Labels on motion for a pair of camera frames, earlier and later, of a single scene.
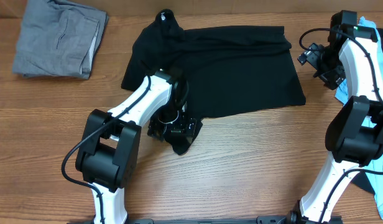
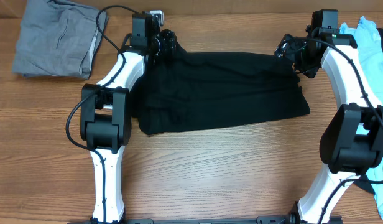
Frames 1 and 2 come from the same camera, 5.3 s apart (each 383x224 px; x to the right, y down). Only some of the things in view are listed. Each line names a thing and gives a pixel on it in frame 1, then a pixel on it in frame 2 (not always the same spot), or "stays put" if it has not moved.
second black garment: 362,180 stays put
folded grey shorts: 58,39 stays put
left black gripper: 180,127 -> 167,42
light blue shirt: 382,170 stays put
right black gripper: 316,63 -> 288,51
